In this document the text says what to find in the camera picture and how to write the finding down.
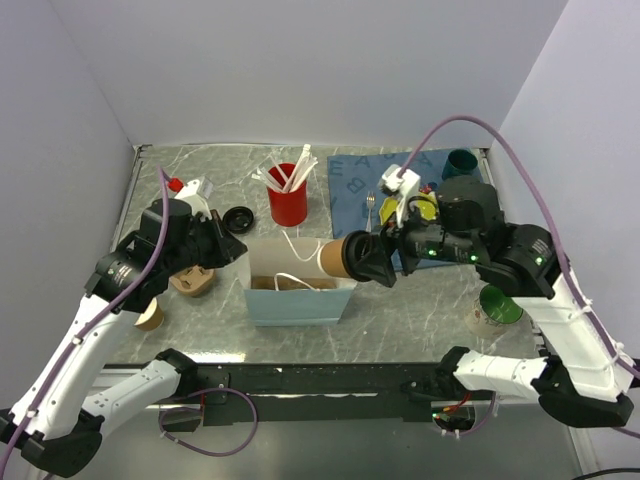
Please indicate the dark green mug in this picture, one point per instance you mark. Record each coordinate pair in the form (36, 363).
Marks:
(459, 162)

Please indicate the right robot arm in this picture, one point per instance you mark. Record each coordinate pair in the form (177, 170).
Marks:
(580, 383)

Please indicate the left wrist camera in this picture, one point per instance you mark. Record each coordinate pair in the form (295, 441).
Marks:
(195, 193)

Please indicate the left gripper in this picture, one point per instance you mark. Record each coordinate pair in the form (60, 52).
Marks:
(227, 247)

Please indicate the yellow dotted plate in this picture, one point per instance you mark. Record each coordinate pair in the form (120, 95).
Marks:
(425, 202)

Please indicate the red straw holder cup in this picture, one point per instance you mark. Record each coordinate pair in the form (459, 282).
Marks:
(288, 209)

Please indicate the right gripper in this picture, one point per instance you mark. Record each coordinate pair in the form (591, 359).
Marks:
(376, 262)

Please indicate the black cup lid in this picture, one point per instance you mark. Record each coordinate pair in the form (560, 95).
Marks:
(355, 246)
(239, 220)

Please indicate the cardboard cup carrier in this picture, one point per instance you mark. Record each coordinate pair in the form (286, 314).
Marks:
(286, 283)
(194, 281)

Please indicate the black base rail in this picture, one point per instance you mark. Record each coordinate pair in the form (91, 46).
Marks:
(227, 393)

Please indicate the light blue paper bag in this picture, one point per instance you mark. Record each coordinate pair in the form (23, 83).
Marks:
(296, 257)

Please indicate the silver fork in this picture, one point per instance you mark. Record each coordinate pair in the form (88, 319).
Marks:
(370, 204)

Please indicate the blue letter-print cloth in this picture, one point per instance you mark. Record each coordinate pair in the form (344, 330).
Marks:
(352, 177)

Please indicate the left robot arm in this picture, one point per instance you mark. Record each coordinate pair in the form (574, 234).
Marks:
(58, 426)

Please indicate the white wrapped straws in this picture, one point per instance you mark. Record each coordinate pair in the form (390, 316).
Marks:
(289, 182)

